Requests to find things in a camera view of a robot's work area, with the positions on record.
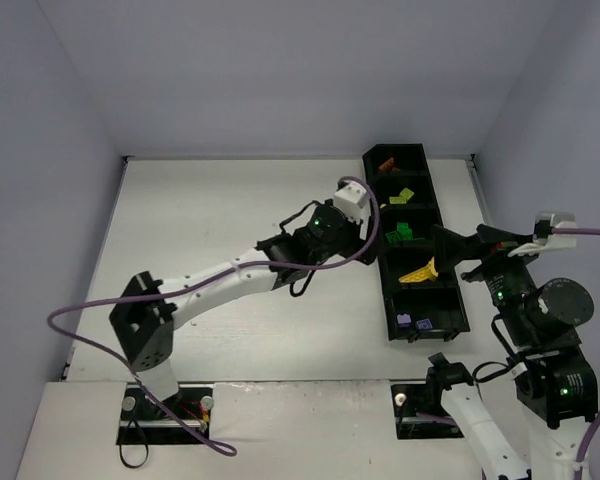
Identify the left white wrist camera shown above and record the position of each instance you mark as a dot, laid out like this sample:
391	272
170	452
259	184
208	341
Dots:
352	200

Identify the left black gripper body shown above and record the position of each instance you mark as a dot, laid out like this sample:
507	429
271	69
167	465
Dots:
362	239

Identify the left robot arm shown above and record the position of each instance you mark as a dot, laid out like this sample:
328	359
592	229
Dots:
145	329

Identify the dark green arch lego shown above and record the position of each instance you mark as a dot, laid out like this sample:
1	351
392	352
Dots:
404	230

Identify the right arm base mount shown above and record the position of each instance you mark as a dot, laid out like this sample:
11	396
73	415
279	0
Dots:
418	412

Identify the lime green curved lego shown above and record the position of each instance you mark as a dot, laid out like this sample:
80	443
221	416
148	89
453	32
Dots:
407	194

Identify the dark green curved lego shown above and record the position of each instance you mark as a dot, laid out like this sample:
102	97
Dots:
393	237

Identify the purple square lego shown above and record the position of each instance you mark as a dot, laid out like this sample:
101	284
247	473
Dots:
424	324

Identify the purple block lego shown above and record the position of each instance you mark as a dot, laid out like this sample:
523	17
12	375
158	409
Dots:
403	320

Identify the yellow curved lego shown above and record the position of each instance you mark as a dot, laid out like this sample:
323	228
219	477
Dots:
430	272

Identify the lime green small lego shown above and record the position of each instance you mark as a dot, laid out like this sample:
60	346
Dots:
397	200

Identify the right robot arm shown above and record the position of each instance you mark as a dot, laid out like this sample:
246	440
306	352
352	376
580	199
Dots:
555	384

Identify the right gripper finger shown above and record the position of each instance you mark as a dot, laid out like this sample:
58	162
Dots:
451	248
494	237

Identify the black compartment bin row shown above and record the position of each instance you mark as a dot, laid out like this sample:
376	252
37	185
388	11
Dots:
440	301

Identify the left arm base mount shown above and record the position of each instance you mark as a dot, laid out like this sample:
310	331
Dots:
143	423

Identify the yellow long lego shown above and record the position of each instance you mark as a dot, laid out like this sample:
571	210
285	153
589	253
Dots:
413	277

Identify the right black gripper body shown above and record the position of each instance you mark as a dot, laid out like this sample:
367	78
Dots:
478	248

